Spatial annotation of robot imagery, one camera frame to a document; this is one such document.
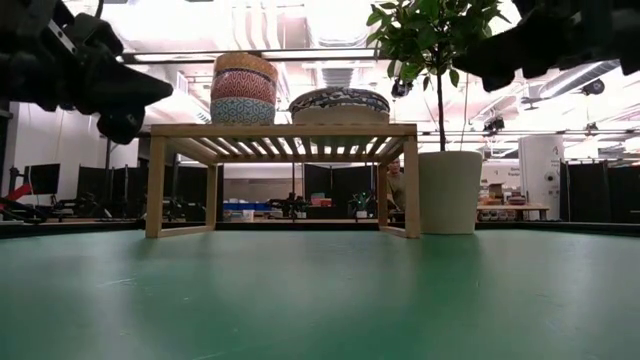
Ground green leafy potted tree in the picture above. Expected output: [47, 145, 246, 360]
[364, 0, 512, 153]

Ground small dark monitor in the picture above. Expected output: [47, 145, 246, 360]
[23, 163, 62, 196]

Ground small potted plant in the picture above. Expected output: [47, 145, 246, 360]
[348, 191, 375, 220]

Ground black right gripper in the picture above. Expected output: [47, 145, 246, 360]
[451, 0, 592, 94]

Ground metal ceiling rail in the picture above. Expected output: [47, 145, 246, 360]
[115, 47, 384, 65]

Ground orange-inside teal-outside ceramic bowl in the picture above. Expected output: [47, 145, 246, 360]
[209, 97, 277, 126]

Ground white cylindrical column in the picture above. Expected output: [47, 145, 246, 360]
[517, 134, 566, 221]

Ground person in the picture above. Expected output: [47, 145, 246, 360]
[386, 157, 407, 212]

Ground wooden slatted shelf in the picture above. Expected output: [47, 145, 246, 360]
[144, 123, 421, 240]

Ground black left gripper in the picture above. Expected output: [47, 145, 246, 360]
[0, 12, 175, 146]

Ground wooden work table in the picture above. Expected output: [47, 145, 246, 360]
[475, 202, 551, 222]

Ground white plant pot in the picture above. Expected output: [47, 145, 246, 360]
[417, 150, 484, 236]

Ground yellow-inside red-outside ceramic bowl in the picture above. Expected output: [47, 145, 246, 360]
[209, 69, 279, 106]

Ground teal-inside orange-outside ceramic bowl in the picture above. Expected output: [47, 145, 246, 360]
[212, 51, 280, 84]

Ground blue storage bins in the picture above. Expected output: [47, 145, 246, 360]
[222, 201, 272, 212]

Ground black partition panel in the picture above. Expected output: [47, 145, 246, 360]
[558, 159, 640, 224]
[74, 164, 151, 219]
[302, 163, 379, 220]

